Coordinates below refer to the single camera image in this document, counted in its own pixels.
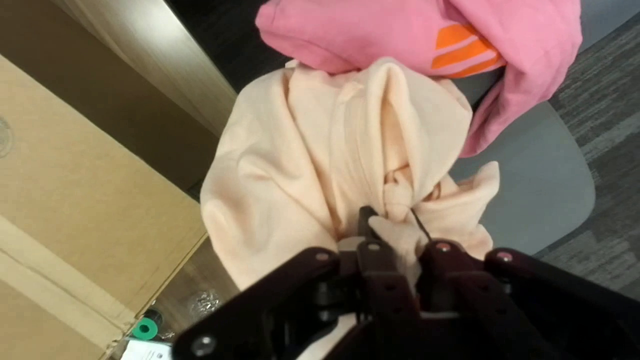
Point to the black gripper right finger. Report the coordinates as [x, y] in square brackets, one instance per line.
[440, 285]

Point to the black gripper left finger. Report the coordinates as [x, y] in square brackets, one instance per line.
[387, 290]

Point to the cream t-shirt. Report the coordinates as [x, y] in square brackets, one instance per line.
[302, 153]

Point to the pink t-shirt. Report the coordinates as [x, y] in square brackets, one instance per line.
[531, 43]

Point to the grey chair front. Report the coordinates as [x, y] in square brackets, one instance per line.
[546, 188]

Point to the brown cardboard box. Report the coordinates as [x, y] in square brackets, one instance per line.
[89, 233]

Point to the green tape roll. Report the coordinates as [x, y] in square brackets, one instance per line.
[145, 329]

